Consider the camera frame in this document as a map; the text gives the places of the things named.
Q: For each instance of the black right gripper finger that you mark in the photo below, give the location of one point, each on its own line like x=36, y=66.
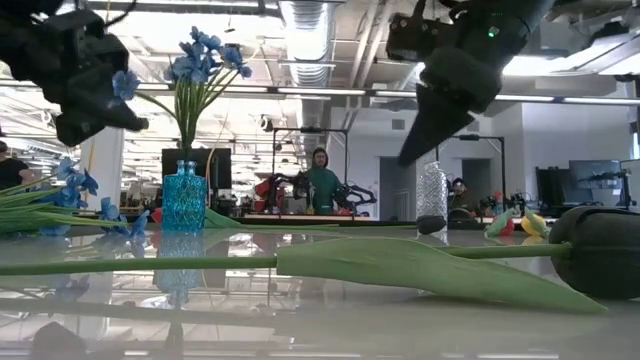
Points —
x=430, y=125

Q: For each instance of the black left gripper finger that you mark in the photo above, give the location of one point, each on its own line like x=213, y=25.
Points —
x=100, y=122

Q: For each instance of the blue artificial flower spray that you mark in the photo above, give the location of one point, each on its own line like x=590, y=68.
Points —
x=197, y=65

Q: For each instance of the blue patterned glass vase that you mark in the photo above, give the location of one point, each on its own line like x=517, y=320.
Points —
x=184, y=200

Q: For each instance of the red artificial tulip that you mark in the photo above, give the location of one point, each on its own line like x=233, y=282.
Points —
x=500, y=225

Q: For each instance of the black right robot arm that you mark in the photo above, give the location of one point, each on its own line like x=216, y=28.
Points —
x=515, y=20

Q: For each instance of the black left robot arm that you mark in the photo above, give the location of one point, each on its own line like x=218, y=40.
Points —
x=20, y=30

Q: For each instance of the black background robot arm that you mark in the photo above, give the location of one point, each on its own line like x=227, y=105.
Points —
x=605, y=176
x=287, y=182
x=360, y=195

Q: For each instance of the clear patterned glass vase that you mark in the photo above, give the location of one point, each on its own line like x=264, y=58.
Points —
x=432, y=192

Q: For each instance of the person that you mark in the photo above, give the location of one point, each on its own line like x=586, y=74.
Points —
x=459, y=192
x=11, y=172
x=324, y=187

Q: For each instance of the ceiling light strip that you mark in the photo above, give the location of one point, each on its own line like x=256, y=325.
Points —
x=320, y=91
x=575, y=100

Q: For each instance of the black computer monitor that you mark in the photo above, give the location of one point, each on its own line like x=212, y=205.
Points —
x=552, y=187
x=595, y=187
x=220, y=167

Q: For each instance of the grey computer monitor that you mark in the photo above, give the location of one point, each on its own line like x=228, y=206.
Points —
x=631, y=180

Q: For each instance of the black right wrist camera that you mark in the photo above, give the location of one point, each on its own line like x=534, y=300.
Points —
x=412, y=37

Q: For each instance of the black aluminium table frame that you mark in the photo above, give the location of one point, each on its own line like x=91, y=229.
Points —
x=380, y=222

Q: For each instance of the silver ceiling air duct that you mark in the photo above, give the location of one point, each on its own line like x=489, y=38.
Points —
x=307, y=45

